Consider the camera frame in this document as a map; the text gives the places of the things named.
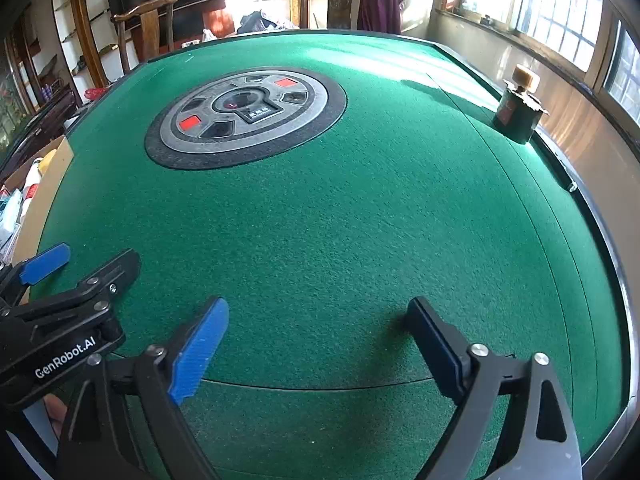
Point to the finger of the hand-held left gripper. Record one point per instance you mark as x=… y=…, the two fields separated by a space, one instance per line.
x=117 y=270
x=45 y=262

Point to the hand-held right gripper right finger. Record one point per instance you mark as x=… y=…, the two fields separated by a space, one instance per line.
x=432 y=342

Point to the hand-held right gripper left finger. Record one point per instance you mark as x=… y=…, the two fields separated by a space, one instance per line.
x=200 y=350

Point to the cardboard box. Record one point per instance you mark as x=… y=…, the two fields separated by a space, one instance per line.
x=47 y=195

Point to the white medicine bottle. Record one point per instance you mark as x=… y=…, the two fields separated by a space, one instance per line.
x=31 y=177

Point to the dark mahjong table white legs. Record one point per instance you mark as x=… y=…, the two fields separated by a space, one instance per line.
x=50 y=115

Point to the round grey table control panel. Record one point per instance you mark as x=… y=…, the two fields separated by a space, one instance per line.
x=200 y=135

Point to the small red plastic bag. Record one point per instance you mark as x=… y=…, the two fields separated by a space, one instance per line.
x=95 y=93

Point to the green jar with cork stopper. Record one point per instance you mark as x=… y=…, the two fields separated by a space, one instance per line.
x=515 y=115

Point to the brown wooden chair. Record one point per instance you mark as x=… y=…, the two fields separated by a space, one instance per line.
x=150 y=25

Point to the white plastic bag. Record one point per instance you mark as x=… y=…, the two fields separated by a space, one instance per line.
x=207 y=36

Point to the dark clothing pile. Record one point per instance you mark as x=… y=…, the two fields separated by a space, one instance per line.
x=262 y=22

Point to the purple cloth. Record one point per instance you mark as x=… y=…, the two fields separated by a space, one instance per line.
x=380 y=5

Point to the wooden framed windows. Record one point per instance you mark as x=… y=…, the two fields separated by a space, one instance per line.
x=550 y=20

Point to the wooden chair with carved back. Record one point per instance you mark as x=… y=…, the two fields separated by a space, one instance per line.
x=340 y=5

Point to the white wall shelf unit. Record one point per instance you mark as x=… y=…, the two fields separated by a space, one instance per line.
x=65 y=35

